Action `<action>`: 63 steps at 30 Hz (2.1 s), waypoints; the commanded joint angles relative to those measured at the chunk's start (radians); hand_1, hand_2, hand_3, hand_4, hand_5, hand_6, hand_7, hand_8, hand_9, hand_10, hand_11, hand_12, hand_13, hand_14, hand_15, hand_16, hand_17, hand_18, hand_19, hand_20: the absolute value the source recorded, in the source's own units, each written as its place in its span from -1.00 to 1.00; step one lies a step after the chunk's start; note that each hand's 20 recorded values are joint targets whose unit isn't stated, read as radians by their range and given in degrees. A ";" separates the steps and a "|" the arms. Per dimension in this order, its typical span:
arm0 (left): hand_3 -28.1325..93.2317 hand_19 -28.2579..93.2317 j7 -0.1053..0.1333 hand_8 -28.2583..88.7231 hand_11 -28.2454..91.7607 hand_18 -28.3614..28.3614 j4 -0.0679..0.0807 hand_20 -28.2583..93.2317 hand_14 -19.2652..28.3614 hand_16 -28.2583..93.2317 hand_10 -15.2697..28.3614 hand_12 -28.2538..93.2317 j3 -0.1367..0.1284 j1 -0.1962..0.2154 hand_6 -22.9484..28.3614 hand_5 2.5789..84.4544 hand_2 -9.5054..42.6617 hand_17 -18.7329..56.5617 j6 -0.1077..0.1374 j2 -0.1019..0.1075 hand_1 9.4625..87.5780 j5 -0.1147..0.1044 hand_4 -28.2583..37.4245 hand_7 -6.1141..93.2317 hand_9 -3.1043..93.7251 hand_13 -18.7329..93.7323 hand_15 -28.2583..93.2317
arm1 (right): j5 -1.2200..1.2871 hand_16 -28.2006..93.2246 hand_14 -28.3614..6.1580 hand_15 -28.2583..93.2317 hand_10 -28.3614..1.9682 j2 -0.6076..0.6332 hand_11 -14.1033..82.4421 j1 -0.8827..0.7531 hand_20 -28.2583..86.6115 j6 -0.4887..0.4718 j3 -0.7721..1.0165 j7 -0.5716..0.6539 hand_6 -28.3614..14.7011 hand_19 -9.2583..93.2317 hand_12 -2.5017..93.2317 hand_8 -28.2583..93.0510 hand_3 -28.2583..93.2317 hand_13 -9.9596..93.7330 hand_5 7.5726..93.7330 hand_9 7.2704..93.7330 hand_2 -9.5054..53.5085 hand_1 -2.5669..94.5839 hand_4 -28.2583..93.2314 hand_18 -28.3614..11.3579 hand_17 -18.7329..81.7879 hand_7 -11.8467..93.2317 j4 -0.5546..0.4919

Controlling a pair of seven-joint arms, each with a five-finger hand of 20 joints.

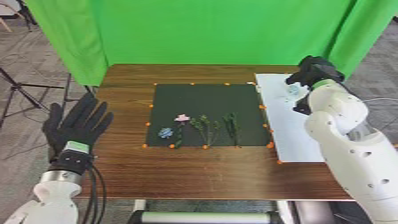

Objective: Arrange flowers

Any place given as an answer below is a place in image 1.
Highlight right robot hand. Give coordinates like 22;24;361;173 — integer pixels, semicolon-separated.
285;55;347;89

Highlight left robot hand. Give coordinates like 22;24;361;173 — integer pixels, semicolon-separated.
41;92;116;157

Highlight blue flower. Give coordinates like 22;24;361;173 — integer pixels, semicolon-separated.
157;127;178;140
285;83;304;101

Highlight black tripod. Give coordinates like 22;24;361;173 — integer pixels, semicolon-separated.
0;67;75;118

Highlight pink flower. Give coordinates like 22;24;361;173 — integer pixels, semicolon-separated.
171;113;194;149

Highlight white sheet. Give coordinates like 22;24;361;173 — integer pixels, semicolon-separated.
254;72;329;164

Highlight dark mat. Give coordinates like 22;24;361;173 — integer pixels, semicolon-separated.
144;83;276;148

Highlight green sprig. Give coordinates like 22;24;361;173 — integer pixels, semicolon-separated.
189;114;222;147
221;112;244;148

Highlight wooden chair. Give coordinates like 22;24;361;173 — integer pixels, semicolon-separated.
0;0;39;33

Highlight pale grey bar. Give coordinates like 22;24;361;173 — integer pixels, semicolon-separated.
127;210;286;224

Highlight black cable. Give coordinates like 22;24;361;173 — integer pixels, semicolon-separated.
80;165;111;224

